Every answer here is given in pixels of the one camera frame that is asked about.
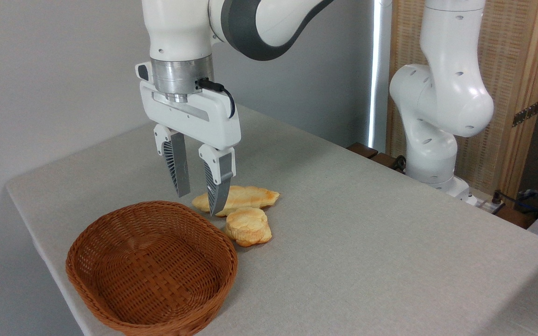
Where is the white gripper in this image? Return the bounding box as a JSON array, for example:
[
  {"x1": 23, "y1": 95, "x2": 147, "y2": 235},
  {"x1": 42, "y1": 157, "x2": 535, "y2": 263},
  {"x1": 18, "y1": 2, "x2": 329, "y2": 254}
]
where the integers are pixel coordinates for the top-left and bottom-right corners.
[{"x1": 135, "y1": 62, "x2": 242, "y2": 217}]

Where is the round bread roll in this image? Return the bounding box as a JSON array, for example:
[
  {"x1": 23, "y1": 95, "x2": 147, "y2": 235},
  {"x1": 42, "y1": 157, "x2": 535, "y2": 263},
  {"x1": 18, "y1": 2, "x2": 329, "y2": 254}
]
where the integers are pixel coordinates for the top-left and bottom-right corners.
[{"x1": 225, "y1": 207, "x2": 273, "y2": 247}]

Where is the long flat bread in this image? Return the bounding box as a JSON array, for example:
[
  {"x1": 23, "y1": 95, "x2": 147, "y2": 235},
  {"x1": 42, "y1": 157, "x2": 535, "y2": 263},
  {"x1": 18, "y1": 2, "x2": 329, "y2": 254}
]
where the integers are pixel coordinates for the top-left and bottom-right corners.
[{"x1": 191, "y1": 185, "x2": 281, "y2": 217}]

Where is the brown wicker basket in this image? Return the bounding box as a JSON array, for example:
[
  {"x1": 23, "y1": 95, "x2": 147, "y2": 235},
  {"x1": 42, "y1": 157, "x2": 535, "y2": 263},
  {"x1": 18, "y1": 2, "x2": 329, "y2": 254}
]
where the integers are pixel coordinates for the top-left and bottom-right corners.
[{"x1": 65, "y1": 201, "x2": 239, "y2": 336}]

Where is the brown wooden block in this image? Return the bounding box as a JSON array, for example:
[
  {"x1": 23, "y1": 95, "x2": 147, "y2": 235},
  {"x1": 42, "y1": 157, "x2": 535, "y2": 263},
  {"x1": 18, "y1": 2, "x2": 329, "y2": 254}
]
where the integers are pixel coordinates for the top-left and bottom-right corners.
[
  {"x1": 347, "y1": 142, "x2": 379, "y2": 160},
  {"x1": 371, "y1": 153, "x2": 403, "y2": 171}
]

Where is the wooden rattan folding screen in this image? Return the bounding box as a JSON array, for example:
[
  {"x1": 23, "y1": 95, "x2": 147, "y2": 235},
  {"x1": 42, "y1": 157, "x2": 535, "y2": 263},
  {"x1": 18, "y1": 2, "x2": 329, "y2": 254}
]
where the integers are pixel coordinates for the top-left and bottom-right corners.
[{"x1": 386, "y1": 0, "x2": 538, "y2": 201}]

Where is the metal screen hinge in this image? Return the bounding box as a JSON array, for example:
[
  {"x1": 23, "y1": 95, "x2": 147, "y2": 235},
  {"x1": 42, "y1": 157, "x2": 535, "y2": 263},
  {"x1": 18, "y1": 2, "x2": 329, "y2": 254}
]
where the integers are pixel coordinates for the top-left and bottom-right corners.
[{"x1": 512, "y1": 100, "x2": 538, "y2": 127}]

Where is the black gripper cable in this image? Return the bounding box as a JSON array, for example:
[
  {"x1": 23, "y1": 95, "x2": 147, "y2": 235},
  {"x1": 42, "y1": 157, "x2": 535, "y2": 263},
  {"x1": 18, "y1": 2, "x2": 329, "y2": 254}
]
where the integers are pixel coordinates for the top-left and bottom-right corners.
[{"x1": 197, "y1": 77, "x2": 236, "y2": 119}]

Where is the black power cable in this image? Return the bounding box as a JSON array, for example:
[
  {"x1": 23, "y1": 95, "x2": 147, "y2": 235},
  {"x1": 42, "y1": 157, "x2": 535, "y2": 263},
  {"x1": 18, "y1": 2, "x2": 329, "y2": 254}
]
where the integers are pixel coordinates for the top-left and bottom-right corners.
[{"x1": 492, "y1": 189, "x2": 538, "y2": 216}]

